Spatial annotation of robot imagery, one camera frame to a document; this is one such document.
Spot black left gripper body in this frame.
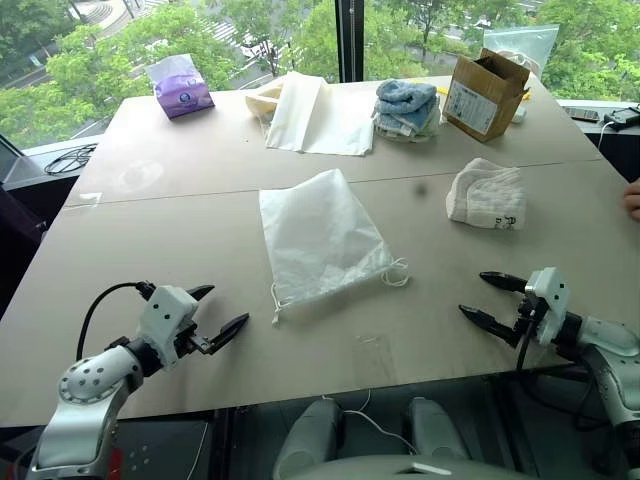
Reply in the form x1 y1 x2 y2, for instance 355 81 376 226
172 322 214 358

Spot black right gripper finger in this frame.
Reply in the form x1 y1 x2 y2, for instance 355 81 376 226
479 270 529 294
458 304 520 348

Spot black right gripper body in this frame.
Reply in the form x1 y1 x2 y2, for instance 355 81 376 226
509 290 544 348

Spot white towel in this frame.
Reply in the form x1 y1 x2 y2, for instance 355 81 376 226
445 156 531 233

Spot white drawstring bag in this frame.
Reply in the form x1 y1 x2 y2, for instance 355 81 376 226
257 167 411 328

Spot clear zip plastic bag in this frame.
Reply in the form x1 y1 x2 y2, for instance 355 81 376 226
481 24 561 77

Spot person's bare hand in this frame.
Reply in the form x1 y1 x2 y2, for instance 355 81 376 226
622 177 640 223

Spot grey rounded robot leg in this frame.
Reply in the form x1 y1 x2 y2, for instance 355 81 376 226
271 396 347 480
406 396 472 462

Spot grey robot torso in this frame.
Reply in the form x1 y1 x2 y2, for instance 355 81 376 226
319 452 527 480

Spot brown cardboard box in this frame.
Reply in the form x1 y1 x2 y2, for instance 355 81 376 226
441 47 532 144

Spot blue folded towels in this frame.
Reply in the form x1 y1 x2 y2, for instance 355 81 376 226
371 98 443 145

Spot black phone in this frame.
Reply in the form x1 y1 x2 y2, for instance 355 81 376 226
564 105 602 123

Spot purple tissue pack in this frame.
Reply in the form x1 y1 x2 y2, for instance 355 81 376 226
144 53 217 122

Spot black charger device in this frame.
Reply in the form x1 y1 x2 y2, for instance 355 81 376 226
601 105 640 133

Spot stack of white bags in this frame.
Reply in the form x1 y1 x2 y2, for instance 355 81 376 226
263 70 376 157

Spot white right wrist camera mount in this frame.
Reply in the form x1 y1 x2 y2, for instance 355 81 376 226
524 266 572 347

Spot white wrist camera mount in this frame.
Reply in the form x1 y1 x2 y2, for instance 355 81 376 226
136 285 199 372
524 266 572 347

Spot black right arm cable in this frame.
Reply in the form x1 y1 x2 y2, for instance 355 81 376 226
515 298 540 372

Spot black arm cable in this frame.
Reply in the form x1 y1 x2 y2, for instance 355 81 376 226
515 298 540 372
75 281 157 362

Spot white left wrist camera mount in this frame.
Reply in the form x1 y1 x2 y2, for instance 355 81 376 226
136 285 199 372

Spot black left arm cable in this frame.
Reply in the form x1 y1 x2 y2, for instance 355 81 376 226
75 281 157 362

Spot thin white cable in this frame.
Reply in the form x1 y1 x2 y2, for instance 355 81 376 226
321 386 419 457

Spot black coiled cable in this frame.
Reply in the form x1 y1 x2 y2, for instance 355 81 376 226
43 143 99 176

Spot black window frame pillar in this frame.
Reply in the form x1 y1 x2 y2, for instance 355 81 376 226
333 0 369 84

